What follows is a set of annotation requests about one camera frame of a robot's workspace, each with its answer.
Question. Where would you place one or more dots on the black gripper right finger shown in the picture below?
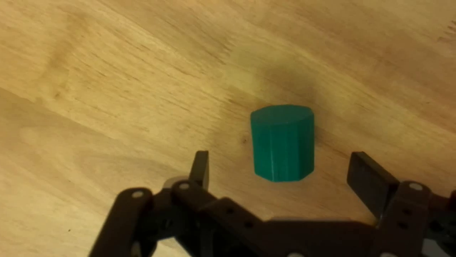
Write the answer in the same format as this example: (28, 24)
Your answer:
(374, 183)

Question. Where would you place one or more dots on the green block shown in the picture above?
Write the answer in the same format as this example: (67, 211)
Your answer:
(282, 143)

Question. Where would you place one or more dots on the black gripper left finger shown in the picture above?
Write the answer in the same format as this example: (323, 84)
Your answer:
(142, 228)

